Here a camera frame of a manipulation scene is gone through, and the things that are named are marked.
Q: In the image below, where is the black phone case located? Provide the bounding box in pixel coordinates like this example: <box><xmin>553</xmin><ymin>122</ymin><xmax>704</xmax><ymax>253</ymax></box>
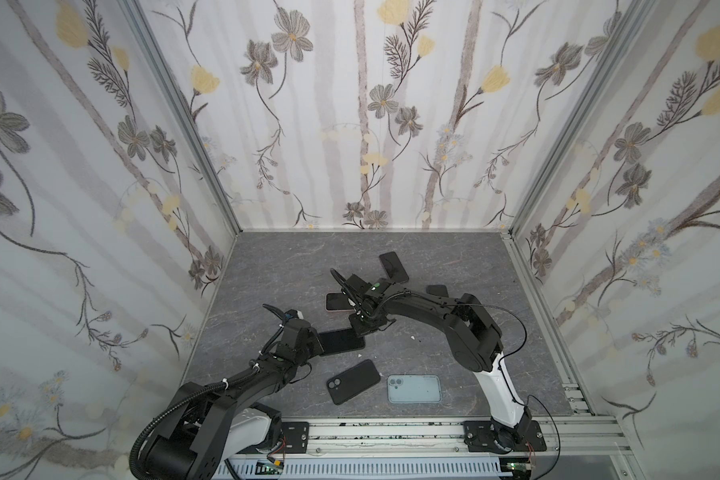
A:
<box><xmin>326</xmin><ymin>359</ymin><xmax>381</xmax><ymax>405</ymax></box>

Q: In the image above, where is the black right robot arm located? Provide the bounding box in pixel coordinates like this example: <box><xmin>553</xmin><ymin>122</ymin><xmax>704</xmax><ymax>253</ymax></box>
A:
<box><xmin>330</xmin><ymin>269</ymin><xmax>538</xmax><ymax>454</ymax></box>

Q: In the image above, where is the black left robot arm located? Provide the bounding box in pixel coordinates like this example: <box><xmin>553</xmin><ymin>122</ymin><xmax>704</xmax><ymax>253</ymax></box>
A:
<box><xmin>129</xmin><ymin>318</ymin><xmax>322</xmax><ymax>479</ymax></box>

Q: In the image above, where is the light blue phone case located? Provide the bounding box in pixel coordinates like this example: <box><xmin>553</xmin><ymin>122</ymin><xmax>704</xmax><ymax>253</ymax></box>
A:
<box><xmin>387</xmin><ymin>374</ymin><xmax>442</xmax><ymax>404</ymax></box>

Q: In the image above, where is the small green circuit board left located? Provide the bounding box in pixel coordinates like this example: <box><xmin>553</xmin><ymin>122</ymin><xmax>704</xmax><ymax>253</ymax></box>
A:
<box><xmin>254</xmin><ymin>459</ymin><xmax>284</xmax><ymax>476</ymax></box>

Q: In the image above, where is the small green circuit board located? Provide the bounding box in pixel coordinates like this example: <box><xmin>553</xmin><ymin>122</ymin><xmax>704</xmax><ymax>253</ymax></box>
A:
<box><xmin>254</xmin><ymin>459</ymin><xmax>284</xmax><ymax>476</ymax></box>
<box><xmin>499</xmin><ymin>458</ymin><xmax>534</xmax><ymax>480</ymax></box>

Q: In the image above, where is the small green circuit board right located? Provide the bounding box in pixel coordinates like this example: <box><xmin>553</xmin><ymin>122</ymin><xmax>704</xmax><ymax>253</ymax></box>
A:
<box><xmin>499</xmin><ymin>458</ymin><xmax>534</xmax><ymax>480</ymax></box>

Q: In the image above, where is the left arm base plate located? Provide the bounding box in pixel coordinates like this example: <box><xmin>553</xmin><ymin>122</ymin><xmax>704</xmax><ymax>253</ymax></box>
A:
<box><xmin>276</xmin><ymin>421</ymin><xmax>310</xmax><ymax>455</ymax></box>

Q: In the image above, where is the left corrugated black cable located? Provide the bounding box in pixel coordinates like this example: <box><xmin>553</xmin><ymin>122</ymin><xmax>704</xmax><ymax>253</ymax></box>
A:
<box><xmin>128</xmin><ymin>380</ymin><xmax>229</xmax><ymax>480</ymax></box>

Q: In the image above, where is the aluminium frame rail front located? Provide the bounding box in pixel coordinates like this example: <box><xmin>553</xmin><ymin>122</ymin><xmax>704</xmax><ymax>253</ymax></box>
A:
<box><xmin>149</xmin><ymin>416</ymin><xmax>634</xmax><ymax>460</ymax></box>

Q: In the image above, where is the white slotted cable duct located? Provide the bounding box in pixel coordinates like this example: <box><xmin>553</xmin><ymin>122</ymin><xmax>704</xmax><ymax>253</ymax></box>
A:
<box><xmin>213</xmin><ymin>457</ymin><xmax>502</xmax><ymax>479</ymax></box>

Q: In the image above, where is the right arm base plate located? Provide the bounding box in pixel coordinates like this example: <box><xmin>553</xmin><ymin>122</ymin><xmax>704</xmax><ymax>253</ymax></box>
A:
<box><xmin>462</xmin><ymin>420</ymin><xmax>548</xmax><ymax>455</ymax></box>

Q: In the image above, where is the right thin black cable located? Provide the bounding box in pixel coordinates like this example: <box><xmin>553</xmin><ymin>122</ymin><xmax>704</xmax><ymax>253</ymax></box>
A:
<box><xmin>485</xmin><ymin>302</ymin><xmax>562</xmax><ymax>480</ymax></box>

